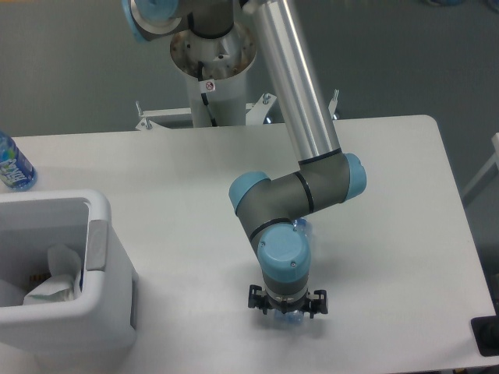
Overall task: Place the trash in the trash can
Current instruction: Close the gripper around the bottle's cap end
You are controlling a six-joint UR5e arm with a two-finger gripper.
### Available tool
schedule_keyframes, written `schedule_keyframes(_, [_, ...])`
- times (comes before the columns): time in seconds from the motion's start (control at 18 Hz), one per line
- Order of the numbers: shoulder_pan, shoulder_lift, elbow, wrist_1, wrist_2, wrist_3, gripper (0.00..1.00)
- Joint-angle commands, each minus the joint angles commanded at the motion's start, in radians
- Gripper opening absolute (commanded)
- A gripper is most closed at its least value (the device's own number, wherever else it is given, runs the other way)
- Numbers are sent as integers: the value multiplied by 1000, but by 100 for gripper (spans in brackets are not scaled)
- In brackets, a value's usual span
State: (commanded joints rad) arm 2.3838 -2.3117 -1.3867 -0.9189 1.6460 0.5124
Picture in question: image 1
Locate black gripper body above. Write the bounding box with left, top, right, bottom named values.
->
left=260, top=290, right=313, bottom=315

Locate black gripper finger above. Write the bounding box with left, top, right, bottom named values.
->
left=248, top=284, right=268, bottom=315
left=309, top=290, right=327, bottom=319

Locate crushed clear plastic bottle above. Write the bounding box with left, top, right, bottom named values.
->
left=274, top=217, right=314, bottom=325

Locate white paper wrapper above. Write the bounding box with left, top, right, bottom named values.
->
left=23, top=244, right=82, bottom=305

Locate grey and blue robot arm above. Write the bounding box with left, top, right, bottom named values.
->
left=122, top=1, right=367, bottom=316

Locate white trash can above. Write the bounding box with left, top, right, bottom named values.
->
left=1, top=189, right=139, bottom=355

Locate black device at table edge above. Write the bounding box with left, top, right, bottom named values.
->
left=471, top=316, right=498, bottom=357

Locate blue snack packet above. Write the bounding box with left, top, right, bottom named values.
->
left=29, top=270, right=83, bottom=295

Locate blue labelled water bottle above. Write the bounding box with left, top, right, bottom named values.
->
left=1, top=132, right=37, bottom=192

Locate white frame at right edge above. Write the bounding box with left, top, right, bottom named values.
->
left=462, top=132, right=498, bottom=207

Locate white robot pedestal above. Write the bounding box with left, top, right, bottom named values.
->
left=131, top=18, right=336, bottom=128

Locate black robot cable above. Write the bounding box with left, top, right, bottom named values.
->
left=197, top=60, right=218, bottom=128

